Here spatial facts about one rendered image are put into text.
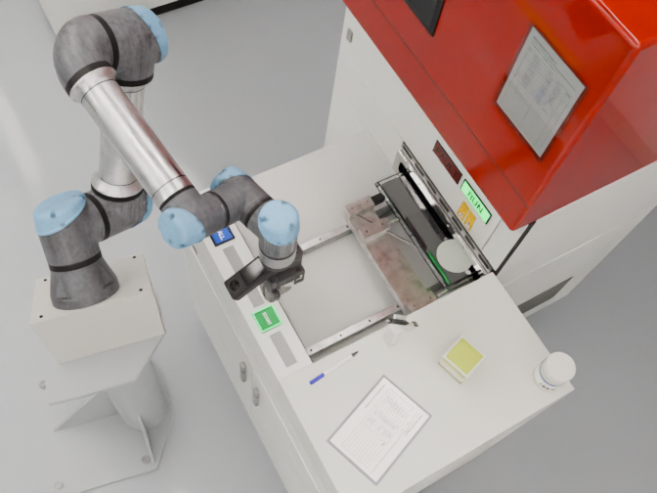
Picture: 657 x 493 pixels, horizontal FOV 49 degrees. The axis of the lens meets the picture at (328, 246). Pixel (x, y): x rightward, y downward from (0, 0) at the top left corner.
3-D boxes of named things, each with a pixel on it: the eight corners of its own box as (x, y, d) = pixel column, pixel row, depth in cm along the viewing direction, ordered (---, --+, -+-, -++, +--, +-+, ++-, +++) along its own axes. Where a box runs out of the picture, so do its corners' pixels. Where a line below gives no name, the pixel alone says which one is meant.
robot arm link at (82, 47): (30, 11, 124) (196, 234, 121) (84, 1, 132) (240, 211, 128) (17, 54, 133) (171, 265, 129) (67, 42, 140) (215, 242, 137)
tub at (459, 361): (455, 343, 175) (461, 334, 169) (478, 365, 174) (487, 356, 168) (435, 364, 173) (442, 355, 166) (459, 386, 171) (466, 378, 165)
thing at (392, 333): (400, 325, 176) (412, 304, 164) (409, 338, 175) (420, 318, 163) (379, 336, 174) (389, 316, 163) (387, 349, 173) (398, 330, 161)
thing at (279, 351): (215, 211, 202) (213, 185, 190) (309, 380, 183) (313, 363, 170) (184, 224, 199) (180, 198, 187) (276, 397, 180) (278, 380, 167)
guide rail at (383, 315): (456, 276, 200) (459, 272, 197) (459, 282, 199) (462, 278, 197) (297, 355, 185) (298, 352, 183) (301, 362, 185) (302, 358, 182)
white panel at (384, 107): (340, 80, 228) (357, -18, 192) (485, 291, 199) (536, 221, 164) (331, 84, 227) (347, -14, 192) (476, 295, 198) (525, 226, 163)
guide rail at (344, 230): (405, 201, 210) (407, 196, 207) (408, 206, 209) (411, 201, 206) (251, 271, 195) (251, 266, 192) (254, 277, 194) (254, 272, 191)
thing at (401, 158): (396, 165, 212) (402, 147, 204) (479, 288, 196) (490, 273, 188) (391, 167, 211) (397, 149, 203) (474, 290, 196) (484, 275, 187)
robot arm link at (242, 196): (199, 175, 131) (240, 214, 129) (241, 156, 139) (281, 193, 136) (190, 205, 137) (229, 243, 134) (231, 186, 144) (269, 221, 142)
